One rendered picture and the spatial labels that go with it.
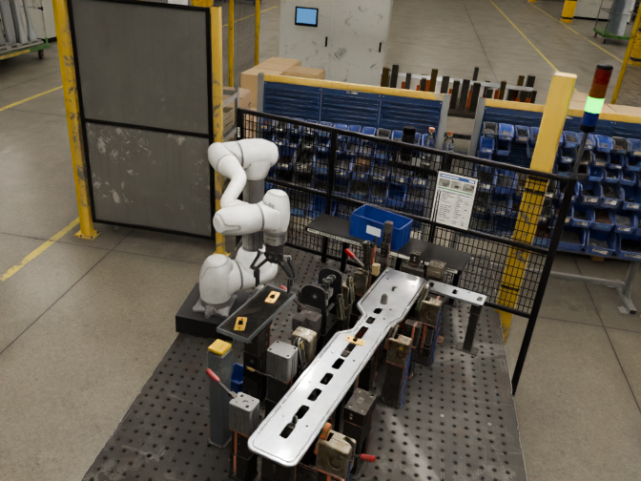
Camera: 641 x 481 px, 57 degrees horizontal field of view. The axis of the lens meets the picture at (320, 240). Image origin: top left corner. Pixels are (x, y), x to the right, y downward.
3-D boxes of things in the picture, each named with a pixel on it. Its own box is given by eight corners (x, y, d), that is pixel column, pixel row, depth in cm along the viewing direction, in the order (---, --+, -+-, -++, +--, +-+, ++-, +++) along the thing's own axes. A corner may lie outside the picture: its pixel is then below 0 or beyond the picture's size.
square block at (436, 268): (431, 327, 311) (443, 268, 294) (416, 323, 314) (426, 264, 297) (435, 320, 317) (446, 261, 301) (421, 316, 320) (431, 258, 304)
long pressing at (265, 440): (300, 474, 185) (300, 470, 184) (239, 447, 193) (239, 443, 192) (428, 281, 297) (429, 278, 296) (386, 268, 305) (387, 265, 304)
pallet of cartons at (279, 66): (303, 172, 699) (309, 82, 651) (239, 161, 712) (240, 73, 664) (325, 142, 803) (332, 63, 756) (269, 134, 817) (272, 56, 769)
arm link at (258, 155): (229, 281, 305) (267, 272, 316) (241, 296, 293) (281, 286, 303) (227, 135, 271) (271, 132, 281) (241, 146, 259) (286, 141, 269)
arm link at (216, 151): (216, 152, 253) (245, 149, 259) (200, 137, 266) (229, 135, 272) (216, 180, 259) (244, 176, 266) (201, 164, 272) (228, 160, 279)
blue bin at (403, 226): (397, 251, 314) (400, 229, 308) (347, 234, 328) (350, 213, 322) (410, 240, 326) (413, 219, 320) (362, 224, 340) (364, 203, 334)
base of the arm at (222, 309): (188, 316, 288) (188, 306, 285) (204, 290, 307) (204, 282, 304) (224, 323, 286) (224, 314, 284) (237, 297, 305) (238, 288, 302)
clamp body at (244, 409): (248, 491, 212) (250, 415, 196) (222, 478, 216) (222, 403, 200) (262, 472, 220) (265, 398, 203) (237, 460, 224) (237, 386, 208)
